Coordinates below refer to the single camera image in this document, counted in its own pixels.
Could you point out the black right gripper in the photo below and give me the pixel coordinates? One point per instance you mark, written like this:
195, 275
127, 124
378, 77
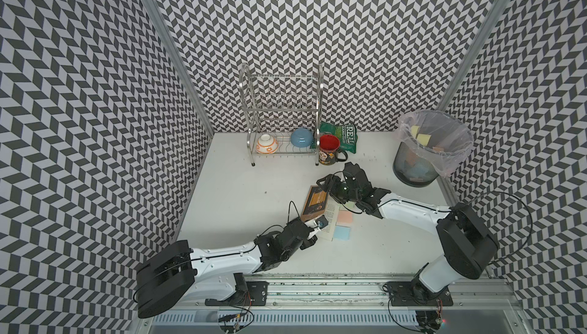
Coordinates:
330, 184

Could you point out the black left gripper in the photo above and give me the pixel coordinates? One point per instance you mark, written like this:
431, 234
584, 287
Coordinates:
308, 243

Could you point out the pink sticky note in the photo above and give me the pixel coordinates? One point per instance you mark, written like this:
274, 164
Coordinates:
345, 217

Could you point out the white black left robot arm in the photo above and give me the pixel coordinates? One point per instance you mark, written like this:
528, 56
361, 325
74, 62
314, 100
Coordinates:
180, 271

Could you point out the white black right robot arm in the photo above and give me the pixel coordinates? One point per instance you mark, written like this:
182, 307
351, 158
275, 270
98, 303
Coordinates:
468, 244

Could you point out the blue sticky note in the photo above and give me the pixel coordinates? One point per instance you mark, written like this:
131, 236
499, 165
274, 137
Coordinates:
342, 233

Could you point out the yellow sticky notes in bin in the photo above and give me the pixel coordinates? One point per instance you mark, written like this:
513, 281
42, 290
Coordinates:
421, 138

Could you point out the black red floral mug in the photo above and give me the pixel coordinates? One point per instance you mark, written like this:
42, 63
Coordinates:
330, 151

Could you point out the blue bowl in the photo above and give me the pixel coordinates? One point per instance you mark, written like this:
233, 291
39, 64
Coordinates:
302, 138

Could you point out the green snack bag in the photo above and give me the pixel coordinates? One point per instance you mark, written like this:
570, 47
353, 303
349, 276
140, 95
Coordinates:
346, 133

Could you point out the white orange bowl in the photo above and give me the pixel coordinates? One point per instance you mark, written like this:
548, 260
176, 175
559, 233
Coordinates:
267, 144

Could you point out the black mesh trash bin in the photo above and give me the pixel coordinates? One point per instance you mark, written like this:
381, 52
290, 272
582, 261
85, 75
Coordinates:
413, 170

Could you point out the silver metal dish rack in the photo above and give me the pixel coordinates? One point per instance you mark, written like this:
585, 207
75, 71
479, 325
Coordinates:
279, 104

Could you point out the clear plastic bin liner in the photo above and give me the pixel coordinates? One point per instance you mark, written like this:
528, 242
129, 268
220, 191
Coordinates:
451, 143

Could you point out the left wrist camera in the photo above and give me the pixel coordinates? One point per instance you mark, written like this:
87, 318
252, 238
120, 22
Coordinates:
318, 223

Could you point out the aluminium front rail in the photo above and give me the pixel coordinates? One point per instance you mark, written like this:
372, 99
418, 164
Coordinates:
364, 292

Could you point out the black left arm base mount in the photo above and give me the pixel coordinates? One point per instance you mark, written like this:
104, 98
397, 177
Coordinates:
244, 292

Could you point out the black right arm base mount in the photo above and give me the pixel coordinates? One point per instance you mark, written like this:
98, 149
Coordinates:
404, 293

